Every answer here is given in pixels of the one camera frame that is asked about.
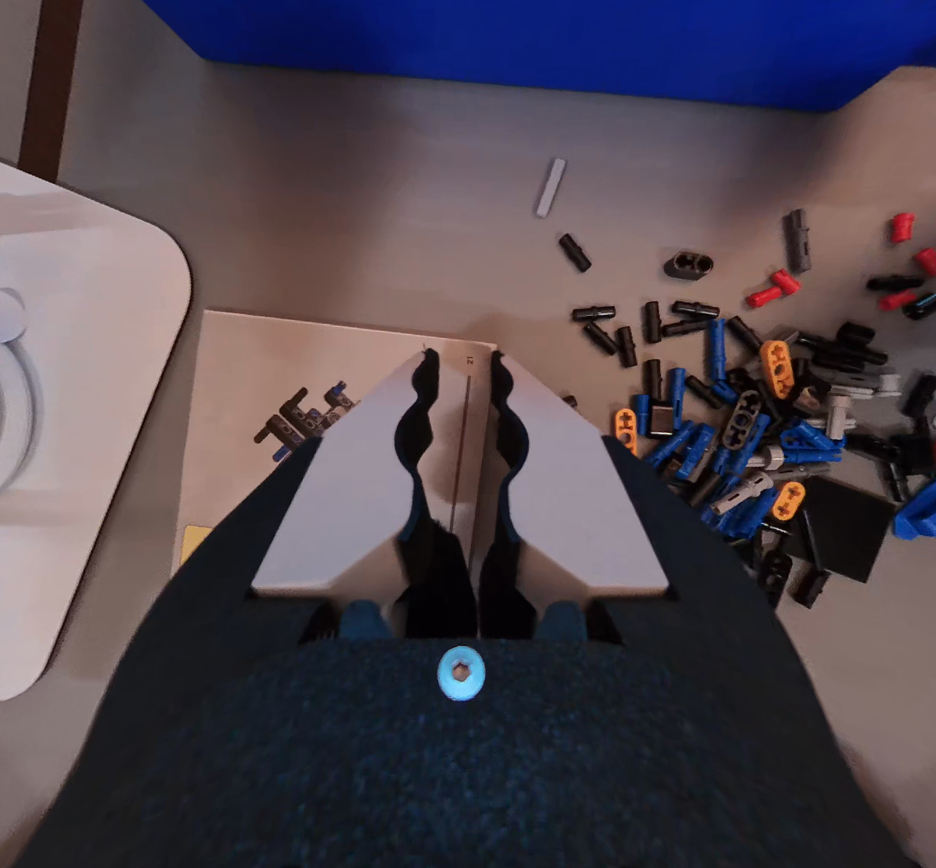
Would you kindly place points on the lego instruction booklet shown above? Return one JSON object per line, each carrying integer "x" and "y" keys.
{"x": 292, "y": 356}

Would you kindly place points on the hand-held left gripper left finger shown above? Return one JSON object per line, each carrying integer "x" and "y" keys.
{"x": 344, "y": 502}

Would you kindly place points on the clear acrylic stand support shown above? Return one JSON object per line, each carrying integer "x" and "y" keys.
{"x": 29, "y": 400}

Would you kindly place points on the pile of lego pieces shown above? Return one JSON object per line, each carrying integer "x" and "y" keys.
{"x": 779, "y": 367}

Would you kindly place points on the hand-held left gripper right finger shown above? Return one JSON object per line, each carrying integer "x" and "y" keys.
{"x": 578, "y": 509}

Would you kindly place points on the light grey lego axle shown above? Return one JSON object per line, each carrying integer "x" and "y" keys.
{"x": 551, "y": 188}

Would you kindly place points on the white stand base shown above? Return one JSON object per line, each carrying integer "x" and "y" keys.
{"x": 95, "y": 370}

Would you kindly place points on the blue plastic bin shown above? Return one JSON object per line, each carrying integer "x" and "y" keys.
{"x": 512, "y": 5}

